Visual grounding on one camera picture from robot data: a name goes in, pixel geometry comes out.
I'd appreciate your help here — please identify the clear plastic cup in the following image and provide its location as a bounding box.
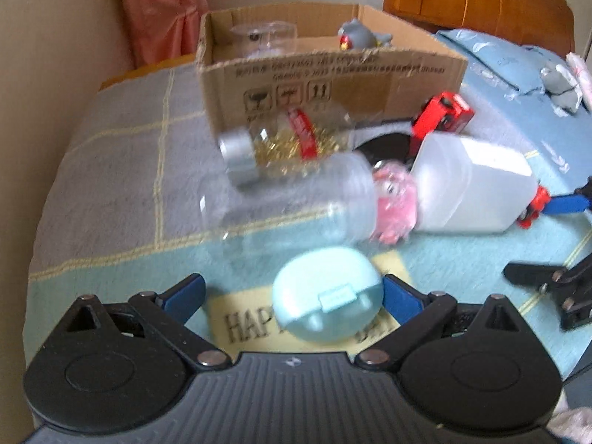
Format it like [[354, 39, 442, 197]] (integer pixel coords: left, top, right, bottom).
[[230, 21, 297, 59]]

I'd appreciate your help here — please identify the grey and blue checked blanket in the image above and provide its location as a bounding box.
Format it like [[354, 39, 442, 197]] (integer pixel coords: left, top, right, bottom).
[[28, 55, 592, 382]]

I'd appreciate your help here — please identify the black oval case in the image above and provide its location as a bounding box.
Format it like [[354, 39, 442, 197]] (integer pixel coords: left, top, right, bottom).
[[356, 132, 417, 168]]

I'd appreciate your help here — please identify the grey cartoon toy figure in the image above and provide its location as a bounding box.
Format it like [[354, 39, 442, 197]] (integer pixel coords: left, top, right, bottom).
[[337, 17, 394, 51]]

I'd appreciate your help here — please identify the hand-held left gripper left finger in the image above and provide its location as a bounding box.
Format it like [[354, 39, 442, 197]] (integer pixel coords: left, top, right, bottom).
[[65, 274, 234, 373]]

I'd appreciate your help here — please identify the grey plush toy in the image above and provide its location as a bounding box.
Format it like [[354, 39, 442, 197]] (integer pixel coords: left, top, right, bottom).
[[540, 62, 582, 114]]

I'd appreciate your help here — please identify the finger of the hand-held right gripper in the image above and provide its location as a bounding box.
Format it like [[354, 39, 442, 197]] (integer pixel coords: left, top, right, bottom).
[[504, 254, 592, 332], [542, 176, 592, 216]]

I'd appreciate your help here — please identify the white translucent plastic container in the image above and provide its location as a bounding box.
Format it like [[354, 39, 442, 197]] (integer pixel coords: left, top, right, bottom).
[[409, 133, 539, 234]]

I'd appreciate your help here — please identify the small red toy car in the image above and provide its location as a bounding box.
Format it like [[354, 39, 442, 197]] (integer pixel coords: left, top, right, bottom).
[[515, 185, 554, 229]]

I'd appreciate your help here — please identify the pink curtain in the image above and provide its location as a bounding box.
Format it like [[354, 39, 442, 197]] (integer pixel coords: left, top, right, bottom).
[[113, 0, 210, 68]]

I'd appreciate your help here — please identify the pink toy figure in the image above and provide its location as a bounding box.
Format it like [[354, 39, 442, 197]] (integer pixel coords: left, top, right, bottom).
[[370, 159, 420, 246]]

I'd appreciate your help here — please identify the brown cardboard box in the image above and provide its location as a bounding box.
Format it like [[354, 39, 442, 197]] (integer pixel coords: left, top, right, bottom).
[[195, 4, 469, 137]]

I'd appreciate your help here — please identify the clear bottle with gold contents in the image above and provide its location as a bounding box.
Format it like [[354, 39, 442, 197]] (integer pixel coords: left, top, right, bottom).
[[217, 108, 353, 189]]

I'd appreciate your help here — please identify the white and pink cloth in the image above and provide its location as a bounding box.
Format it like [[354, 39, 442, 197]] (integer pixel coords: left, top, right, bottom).
[[566, 51, 592, 112]]

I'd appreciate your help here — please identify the large clear plastic jar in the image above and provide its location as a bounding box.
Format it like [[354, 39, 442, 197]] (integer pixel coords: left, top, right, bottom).
[[199, 152, 381, 279]]

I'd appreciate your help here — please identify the light blue round case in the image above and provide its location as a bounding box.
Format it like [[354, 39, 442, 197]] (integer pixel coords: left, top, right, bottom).
[[272, 247, 384, 346]]

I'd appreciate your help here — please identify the wooden headboard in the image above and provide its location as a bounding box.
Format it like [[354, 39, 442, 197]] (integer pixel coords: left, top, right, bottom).
[[383, 0, 576, 56]]

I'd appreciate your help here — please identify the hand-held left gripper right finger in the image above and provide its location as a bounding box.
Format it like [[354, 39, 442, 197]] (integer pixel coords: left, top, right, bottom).
[[355, 274, 525, 371]]

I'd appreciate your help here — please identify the light blue printed pillow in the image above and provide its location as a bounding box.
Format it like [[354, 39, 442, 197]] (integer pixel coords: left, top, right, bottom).
[[435, 28, 592, 116]]

